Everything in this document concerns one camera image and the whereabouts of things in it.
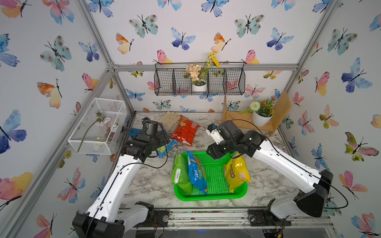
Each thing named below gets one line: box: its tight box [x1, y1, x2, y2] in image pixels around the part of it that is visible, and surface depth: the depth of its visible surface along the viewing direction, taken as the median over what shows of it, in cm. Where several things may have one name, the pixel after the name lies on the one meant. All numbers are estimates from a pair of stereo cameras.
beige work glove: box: [158, 111, 181, 132], surface depth 117 cm
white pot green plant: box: [240, 97, 277, 127], surface depth 96 cm
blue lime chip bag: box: [156, 139, 179, 159], surface depth 97 cm
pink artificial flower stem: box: [76, 110, 112, 153], surface depth 76 cm
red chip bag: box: [169, 114, 201, 147], surface depth 103 cm
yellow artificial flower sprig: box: [199, 51, 221, 79], surface depth 86 cm
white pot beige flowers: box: [183, 63, 208, 93], surface depth 88 cm
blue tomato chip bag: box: [187, 150, 208, 196], surface depth 74 cm
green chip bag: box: [171, 152, 193, 195], surface depth 75 cm
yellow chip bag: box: [224, 152, 252, 194], surface depth 74 cm
